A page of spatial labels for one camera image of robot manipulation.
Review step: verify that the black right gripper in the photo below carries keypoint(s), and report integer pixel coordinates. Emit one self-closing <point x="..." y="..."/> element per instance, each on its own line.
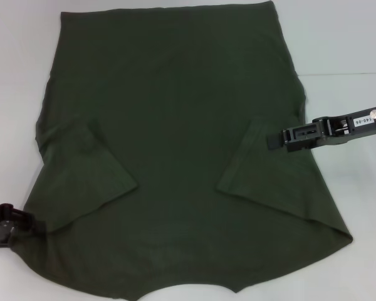
<point x="357" y="131"/>

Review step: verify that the dark green shirt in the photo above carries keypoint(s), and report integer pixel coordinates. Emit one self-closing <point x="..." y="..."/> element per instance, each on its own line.
<point x="175" y="125"/>

